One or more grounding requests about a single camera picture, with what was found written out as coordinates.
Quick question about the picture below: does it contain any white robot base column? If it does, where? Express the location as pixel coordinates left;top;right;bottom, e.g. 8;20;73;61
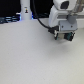
20;0;32;20

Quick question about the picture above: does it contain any black keyboard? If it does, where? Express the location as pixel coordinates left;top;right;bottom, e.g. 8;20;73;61
0;14;21;24

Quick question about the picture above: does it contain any black kcup holder drawer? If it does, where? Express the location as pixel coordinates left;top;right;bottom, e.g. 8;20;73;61
54;31;74;41

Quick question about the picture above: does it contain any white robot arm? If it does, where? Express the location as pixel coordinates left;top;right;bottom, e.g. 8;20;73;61
49;0;84;33

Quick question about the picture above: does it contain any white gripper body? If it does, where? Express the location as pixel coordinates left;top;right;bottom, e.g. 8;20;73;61
49;7;80;34

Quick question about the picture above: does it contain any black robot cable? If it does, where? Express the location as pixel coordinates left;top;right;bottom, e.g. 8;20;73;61
31;0;56;34

